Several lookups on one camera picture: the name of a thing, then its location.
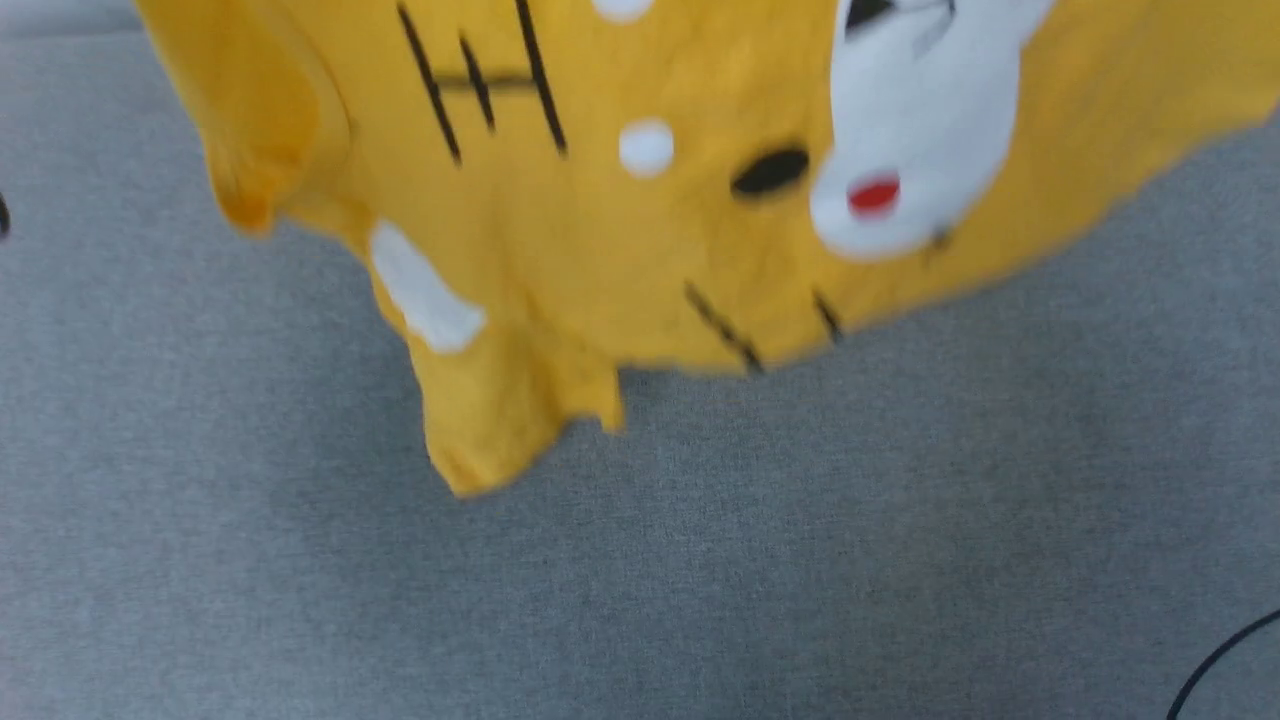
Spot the yellow cartoon print garment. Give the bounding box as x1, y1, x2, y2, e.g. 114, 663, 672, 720
135, 0, 1280, 498

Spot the thin black cable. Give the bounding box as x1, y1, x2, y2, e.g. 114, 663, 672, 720
1165, 608, 1280, 720

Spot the grey fabric sofa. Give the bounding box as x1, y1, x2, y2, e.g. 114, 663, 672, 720
0, 0, 1280, 720

